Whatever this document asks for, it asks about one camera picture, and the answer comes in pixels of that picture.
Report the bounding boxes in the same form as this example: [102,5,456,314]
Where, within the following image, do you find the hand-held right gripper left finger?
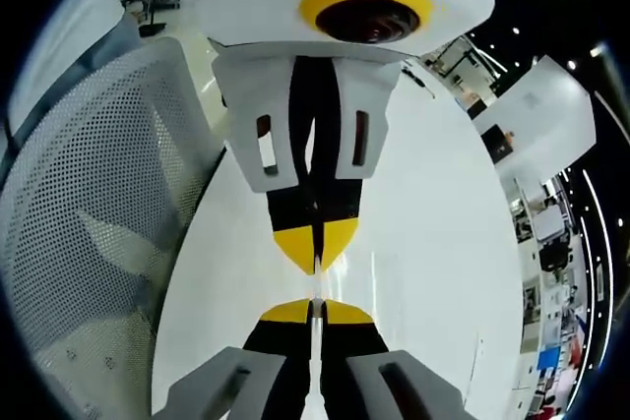
[164,299,316,420]

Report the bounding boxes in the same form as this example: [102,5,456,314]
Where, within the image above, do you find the white mesh chair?
[0,35,232,420]

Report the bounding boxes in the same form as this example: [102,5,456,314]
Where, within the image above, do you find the black office chair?
[537,236,573,274]

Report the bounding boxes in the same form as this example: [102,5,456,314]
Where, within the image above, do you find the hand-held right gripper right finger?
[322,300,476,420]

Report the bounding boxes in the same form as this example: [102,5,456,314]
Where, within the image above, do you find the black cable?
[401,64,438,99]

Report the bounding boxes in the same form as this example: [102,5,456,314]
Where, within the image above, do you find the blue box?
[537,347,563,386]

